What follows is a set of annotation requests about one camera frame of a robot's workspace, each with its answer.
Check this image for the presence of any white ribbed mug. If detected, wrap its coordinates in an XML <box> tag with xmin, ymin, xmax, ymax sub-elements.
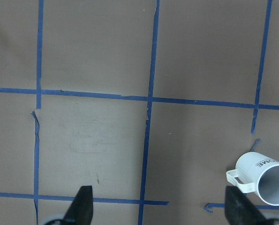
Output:
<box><xmin>226</xmin><ymin>152</ymin><xmax>279</xmax><ymax>206</ymax></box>

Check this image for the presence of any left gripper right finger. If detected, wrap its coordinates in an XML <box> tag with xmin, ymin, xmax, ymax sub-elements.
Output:
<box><xmin>224</xmin><ymin>186</ymin><xmax>267</xmax><ymax>225</ymax></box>

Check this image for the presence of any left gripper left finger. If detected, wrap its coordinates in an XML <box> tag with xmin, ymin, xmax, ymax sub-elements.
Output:
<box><xmin>63</xmin><ymin>186</ymin><xmax>93</xmax><ymax>225</ymax></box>

